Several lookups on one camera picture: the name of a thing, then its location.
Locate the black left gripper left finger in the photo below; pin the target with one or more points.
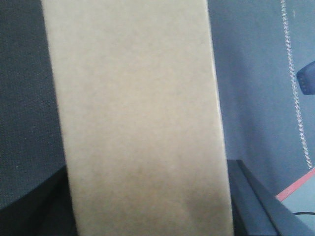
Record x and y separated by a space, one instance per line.
45 211

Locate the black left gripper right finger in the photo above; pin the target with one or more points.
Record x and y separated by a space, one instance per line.
256 211

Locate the orange black barcode scanner gun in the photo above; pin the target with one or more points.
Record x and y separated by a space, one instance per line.
306 79

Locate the small brown cardboard package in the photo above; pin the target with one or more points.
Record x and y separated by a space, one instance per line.
140 116

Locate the red metal conveyor table frame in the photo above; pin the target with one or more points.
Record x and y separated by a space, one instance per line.
295 186

